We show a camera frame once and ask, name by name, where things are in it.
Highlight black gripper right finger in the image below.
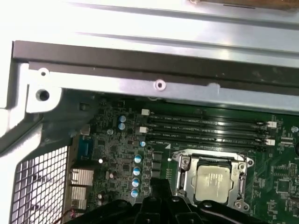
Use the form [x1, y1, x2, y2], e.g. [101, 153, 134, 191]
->
[161, 177, 257, 224]

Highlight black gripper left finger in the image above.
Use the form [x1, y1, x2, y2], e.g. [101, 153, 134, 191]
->
[81, 177, 163, 224]

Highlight CPU with silver top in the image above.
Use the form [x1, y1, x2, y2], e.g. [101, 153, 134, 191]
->
[191, 164, 234, 203]

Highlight thin wire locking lever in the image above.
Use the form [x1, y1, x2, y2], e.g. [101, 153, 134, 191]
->
[177, 153, 248, 162]

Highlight metal socket cover frame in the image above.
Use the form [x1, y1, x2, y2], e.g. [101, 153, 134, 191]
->
[176, 153, 249, 206]

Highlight CPU socket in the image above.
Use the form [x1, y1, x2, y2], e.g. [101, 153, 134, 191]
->
[170, 150, 255, 210]

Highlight black RAM slot white clips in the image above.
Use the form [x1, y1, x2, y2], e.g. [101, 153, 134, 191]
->
[141, 109, 278, 129]
[138, 126, 276, 146]

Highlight metal rear port block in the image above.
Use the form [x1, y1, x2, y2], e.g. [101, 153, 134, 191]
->
[69, 167, 94, 186]
[69, 186, 87, 210]

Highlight blue board connector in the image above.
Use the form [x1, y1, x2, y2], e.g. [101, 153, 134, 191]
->
[78, 136, 94, 162]

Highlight green motherboard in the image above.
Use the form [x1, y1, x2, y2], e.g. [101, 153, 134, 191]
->
[70, 92, 299, 224]

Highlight black PC case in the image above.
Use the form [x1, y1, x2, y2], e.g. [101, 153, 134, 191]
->
[0, 40, 299, 224]

